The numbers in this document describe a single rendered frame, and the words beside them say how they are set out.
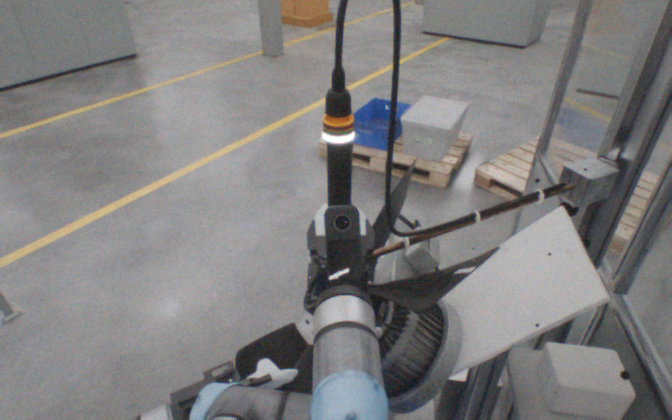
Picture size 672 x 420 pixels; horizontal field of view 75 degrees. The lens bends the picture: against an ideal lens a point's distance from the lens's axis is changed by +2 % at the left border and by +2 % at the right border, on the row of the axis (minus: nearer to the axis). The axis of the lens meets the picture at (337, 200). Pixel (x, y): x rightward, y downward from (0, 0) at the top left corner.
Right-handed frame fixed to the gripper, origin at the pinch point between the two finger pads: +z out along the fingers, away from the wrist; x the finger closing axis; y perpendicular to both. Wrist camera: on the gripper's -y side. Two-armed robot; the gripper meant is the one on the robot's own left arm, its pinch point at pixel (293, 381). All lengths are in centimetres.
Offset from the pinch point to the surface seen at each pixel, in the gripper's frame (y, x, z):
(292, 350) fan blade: 14.8, 9.4, 5.2
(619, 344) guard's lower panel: -12, 27, 85
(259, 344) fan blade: 23.4, 12.7, 0.1
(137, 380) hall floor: 122, 106, -39
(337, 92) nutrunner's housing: -2, -51, 11
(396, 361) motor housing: -2.8, 4.5, 20.6
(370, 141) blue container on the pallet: 246, 71, 171
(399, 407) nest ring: -5.5, 14.5, 19.6
